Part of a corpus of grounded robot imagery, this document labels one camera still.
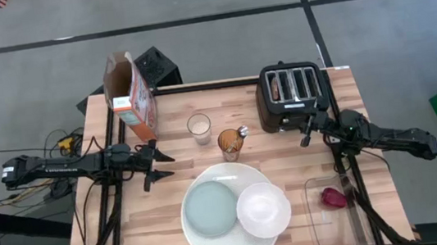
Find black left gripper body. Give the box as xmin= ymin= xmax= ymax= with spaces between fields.
xmin=123 ymin=138 xmax=164 ymax=194

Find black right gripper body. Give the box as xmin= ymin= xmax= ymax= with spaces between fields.
xmin=296 ymin=101 xmax=333 ymax=148

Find orange cereal box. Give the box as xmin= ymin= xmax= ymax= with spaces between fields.
xmin=98 ymin=47 xmax=162 ymax=147

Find spoon with teal patterned handle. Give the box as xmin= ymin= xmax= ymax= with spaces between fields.
xmin=221 ymin=124 xmax=253 ymax=155

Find dark red fruit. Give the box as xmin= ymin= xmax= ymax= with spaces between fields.
xmin=318 ymin=184 xmax=348 ymax=211

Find clear rectangular plastic container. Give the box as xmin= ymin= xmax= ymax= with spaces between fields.
xmin=299 ymin=170 xmax=377 ymax=245

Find black four-slot toaster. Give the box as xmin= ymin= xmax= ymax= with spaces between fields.
xmin=252 ymin=57 xmax=335 ymax=136

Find clear glass with white filling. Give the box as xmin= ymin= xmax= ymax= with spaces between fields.
xmin=184 ymin=111 xmax=214 ymax=147

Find grey-green round plate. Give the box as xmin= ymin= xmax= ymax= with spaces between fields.
xmin=181 ymin=177 xmax=242 ymax=242

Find amber faceted drinking glass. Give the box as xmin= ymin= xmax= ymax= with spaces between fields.
xmin=215 ymin=126 xmax=248 ymax=165

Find yellow power plug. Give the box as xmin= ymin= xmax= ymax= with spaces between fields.
xmin=57 ymin=135 xmax=75 ymax=152

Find pale round bowl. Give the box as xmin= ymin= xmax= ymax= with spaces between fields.
xmin=232 ymin=178 xmax=296 ymax=243

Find black perforated box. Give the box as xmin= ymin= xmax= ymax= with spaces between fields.
xmin=70 ymin=43 xmax=187 ymax=117

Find dark desk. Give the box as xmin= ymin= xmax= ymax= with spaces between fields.
xmin=0 ymin=197 xmax=75 ymax=245

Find bundle of black cables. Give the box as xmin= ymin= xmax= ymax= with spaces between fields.
xmin=0 ymin=125 xmax=92 ymax=208

